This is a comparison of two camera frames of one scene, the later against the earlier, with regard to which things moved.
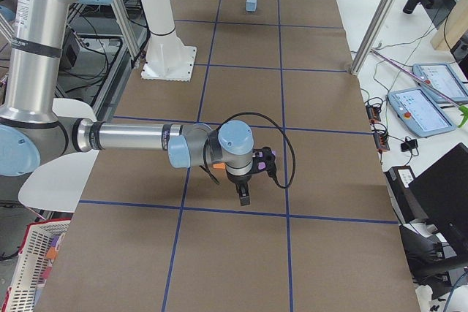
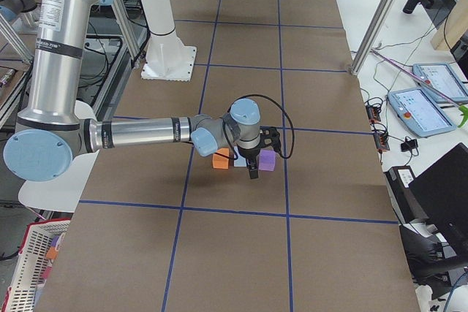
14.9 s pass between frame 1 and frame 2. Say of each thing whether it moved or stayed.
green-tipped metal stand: stayed
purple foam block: stayed
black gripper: moved
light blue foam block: moved
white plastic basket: stayed
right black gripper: moved
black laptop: stayed
